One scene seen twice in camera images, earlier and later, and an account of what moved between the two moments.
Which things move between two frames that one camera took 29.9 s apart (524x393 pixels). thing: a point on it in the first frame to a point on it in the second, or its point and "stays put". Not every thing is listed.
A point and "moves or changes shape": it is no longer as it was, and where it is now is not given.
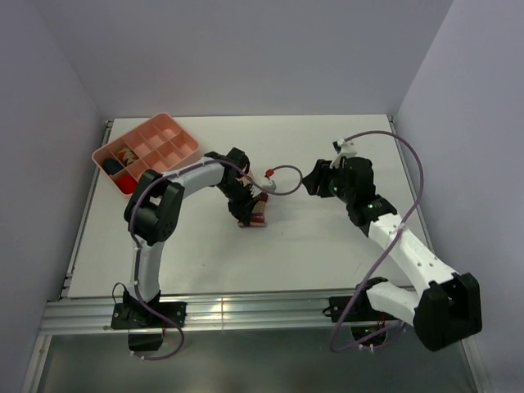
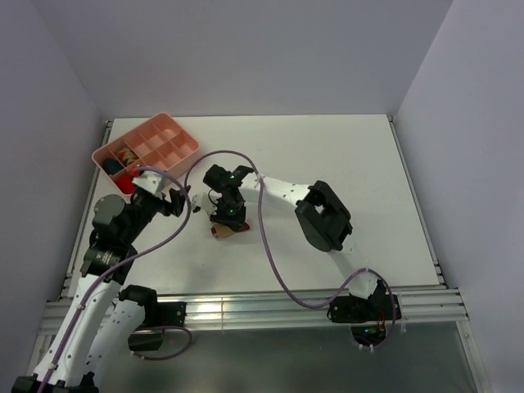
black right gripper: (319, 177) to (234, 223)
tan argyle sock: (127, 155) stays put
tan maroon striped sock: (259, 197) moves or changes shape
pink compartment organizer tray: (151, 145) stays put
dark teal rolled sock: (111, 165) stays put
